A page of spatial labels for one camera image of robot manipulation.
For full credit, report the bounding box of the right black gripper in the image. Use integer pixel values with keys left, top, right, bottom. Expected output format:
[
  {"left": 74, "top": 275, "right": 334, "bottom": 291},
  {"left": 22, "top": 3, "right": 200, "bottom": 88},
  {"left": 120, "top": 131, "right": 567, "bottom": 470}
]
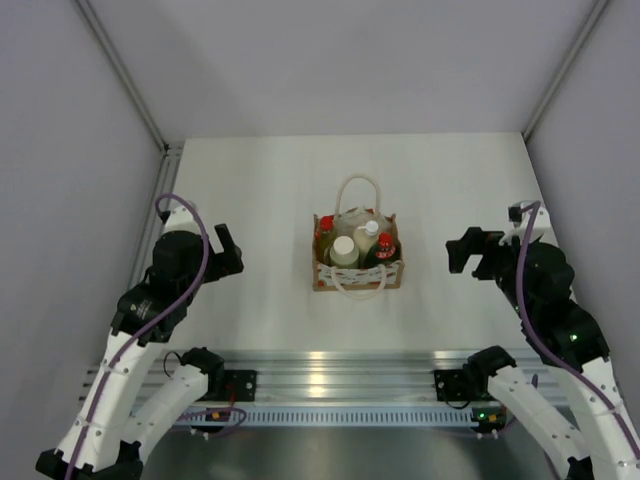
[{"left": 446, "top": 227, "right": 535, "bottom": 318}]

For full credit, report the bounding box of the green dish soap bottle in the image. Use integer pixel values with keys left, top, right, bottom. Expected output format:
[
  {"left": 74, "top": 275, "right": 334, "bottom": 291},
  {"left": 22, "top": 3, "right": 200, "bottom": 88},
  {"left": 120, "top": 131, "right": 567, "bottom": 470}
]
[{"left": 363, "top": 232, "right": 401, "bottom": 269}]

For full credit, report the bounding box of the yellow dish soap bottle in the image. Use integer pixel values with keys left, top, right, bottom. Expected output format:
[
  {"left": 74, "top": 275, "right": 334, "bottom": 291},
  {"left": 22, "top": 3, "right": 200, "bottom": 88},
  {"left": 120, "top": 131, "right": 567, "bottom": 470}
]
[{"left": 314, "top": 216, "right": 337, "bottom": 265}]

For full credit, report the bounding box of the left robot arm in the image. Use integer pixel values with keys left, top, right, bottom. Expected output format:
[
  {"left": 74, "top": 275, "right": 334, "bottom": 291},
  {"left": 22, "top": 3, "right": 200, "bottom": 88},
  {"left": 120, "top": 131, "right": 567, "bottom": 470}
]
[{"left": 35, "top": 224, "right": 244, "bottom": 479}]

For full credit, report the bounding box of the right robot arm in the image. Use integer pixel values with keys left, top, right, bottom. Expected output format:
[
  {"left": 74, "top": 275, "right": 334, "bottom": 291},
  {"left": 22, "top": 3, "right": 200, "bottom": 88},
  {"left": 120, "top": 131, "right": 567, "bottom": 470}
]
[{"left": 445, "top": 227, "right": 639, "bottom": 479}]

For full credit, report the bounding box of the cream pump lotion bottle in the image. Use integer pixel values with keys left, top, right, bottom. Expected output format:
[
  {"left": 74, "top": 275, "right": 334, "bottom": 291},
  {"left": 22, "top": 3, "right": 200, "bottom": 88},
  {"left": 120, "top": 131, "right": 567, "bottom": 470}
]
[{"left": 352, "top": 220, "right": 380, "bottom": 264}]

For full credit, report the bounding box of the pale green white-capped bottle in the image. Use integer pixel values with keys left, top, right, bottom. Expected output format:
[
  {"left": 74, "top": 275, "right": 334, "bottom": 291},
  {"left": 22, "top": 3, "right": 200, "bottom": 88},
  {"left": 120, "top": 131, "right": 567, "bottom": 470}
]
[{"left": 329, "top": 236, "right": 359, "bottom": 269}]

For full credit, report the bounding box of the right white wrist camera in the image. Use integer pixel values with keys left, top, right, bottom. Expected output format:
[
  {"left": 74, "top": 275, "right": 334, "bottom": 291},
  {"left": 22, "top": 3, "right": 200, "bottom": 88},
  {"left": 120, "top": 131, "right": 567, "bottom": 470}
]
[{"left": 499, "top": 200, "right": 552, "bottom": 246}]

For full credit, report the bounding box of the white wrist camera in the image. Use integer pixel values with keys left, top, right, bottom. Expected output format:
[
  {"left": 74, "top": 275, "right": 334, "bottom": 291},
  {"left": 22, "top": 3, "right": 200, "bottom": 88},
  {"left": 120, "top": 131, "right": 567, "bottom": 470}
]
[
  {"left": 499, "top": 200, "right": 552, "bottom": 246},
  {"left": 160, "top": 204, "right": 201, "bottom": 236}
]

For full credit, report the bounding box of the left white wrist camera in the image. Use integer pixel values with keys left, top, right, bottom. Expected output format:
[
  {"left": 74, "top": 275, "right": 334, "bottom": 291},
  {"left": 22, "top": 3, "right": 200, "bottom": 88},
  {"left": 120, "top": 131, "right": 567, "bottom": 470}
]
[{"left": 160, "top": 204, "right": 201, "bottom": 236}]

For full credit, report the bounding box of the left aluminium frame post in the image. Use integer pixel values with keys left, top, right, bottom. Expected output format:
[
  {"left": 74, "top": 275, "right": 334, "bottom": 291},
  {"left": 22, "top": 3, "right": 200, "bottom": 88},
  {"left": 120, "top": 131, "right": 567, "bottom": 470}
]
[{"left": 74, "top": 0, "right": 169, "bottom": 151}]

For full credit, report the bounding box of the aluminium frame post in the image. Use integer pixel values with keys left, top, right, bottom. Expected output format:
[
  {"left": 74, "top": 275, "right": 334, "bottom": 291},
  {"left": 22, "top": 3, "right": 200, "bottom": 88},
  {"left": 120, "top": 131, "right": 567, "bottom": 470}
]
[
  {"left": 74, "top": 0, "right": 169, "bottom": 151},
  {"left": 521, "top": 0, "right": 614, "bottom": 144}
]

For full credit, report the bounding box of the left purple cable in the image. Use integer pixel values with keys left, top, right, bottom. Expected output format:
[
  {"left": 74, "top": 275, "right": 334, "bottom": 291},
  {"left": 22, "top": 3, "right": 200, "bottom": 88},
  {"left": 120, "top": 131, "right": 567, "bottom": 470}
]
[{"left": 64, "top": 193, "right": 247, "bottom": 480}]

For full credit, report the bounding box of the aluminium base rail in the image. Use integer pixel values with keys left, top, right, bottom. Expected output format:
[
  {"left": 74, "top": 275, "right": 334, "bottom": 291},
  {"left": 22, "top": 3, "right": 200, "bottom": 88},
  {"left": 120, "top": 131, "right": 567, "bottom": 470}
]
[{"left": 79, "top": 349, "right": 621, "bottom": 404}]

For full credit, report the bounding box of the white slotted cable duct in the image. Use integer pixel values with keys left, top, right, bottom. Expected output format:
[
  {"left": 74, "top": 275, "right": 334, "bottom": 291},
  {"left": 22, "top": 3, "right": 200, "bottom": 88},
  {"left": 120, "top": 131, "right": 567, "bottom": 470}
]
[{"left": 174, "top": 406, "right": 506, "bottom": 428}]

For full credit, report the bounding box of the right aluminium frame post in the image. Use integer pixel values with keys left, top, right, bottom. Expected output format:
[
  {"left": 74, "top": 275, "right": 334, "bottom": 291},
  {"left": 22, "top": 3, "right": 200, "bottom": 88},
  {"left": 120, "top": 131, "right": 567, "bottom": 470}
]
[{"left": 521, "top": 0, "right": 614, "bottom": 144}]

